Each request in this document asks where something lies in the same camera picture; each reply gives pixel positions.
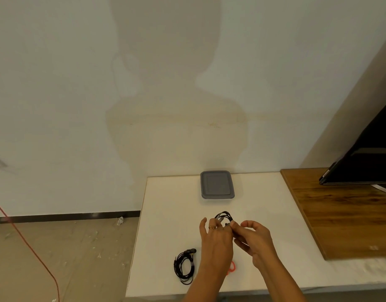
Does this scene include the grey lidded container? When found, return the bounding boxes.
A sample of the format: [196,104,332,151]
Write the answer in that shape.
[200,170,236,200]

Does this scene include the wooden board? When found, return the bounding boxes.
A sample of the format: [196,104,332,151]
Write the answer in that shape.
[280,167,386,261]

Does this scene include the black television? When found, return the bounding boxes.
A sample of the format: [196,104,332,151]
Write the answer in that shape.
[318,96,386,186]

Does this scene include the person's right forearm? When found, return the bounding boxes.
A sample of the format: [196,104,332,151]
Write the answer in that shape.
[253,254,307,302]

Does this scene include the red power cable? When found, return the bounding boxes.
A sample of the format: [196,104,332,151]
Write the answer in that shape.
[0,196,61,302]

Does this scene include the person's right hand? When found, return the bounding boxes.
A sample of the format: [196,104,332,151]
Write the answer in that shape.
[230,220,279,271]

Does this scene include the black earphones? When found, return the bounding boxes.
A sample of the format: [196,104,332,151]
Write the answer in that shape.
[173,248,198,286]

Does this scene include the black earphone cable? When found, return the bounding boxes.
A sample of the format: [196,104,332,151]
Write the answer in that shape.
[214,211,235,232]

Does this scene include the person's left hand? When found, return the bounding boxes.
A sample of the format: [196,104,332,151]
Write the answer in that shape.
[199,216,235,276]

